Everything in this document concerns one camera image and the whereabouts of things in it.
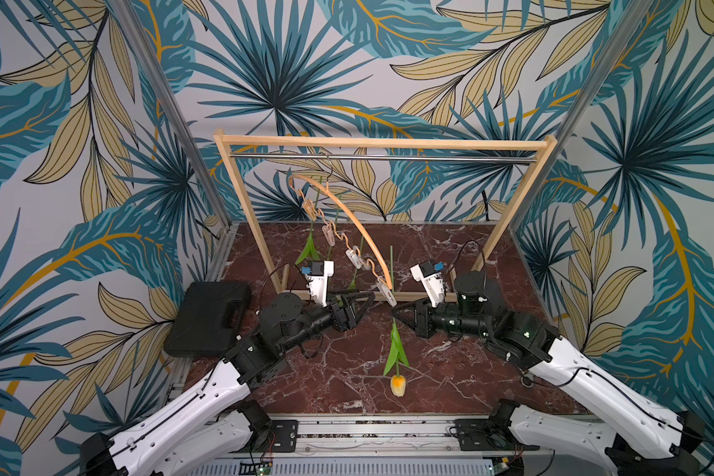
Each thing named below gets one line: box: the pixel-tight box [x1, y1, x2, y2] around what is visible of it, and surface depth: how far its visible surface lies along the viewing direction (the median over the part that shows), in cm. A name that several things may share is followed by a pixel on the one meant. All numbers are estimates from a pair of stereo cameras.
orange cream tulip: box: [383, 245, 410, 398], surface depth 65 cm
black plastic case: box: [164, 280, 252, 357], surface depth 90 cm
